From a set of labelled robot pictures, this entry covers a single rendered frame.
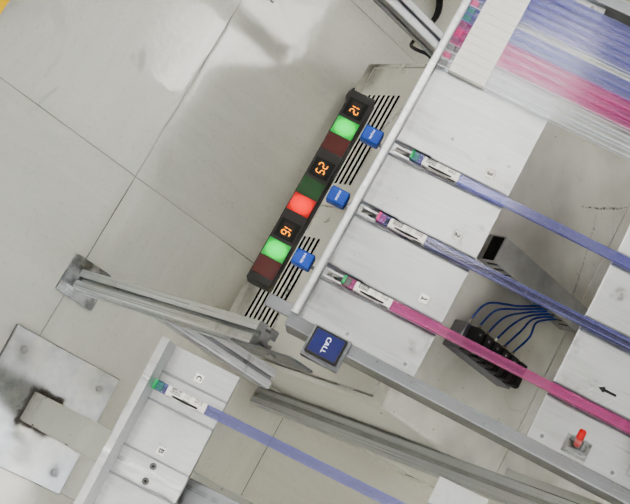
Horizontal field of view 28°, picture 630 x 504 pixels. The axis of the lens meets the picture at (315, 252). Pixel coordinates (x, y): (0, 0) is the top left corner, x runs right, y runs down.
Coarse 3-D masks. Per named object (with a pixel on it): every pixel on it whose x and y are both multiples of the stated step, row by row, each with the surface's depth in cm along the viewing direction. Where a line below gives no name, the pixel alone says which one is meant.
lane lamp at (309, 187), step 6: (306, 180) 191; (312, 180) 191; (300, 186) 191; (306, 186) 190; (312, 186) 190; (318, 186) 190; (324, 186) 190; (300, 192) 190; (306, 192) 190; (312, 192) 190; (318, 192) 190; (312, 198) 190
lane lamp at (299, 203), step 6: (294, 198) 190; (300, 198) 190; (306, 198) 190; (288, 204) 190; (294, 204) 190; (300, 204) 190; (306, 204) 190; (312, 204) 190; (294, 210) 190; (300, 210) 190; (306, 210) 190; (306, 216) 189
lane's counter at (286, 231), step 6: (282, 222) 189; (288, 222) 189; (276, 228) 189; (282, 228) 189; (288, 228) 189; (294, 228) 189; (276, 234) 189; (282, 234) 189; (288, 234) 189; (294, 234) 189; (288, 240) 188
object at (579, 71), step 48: (480, 0) 196; (528, 0) 196; (480, 48) 194; (528, 48) 194; (576, 48) 193; (624, 48) 193; (528, 96) 192; (576, 96) 191; (624, 96) 191; (624, 144) 189
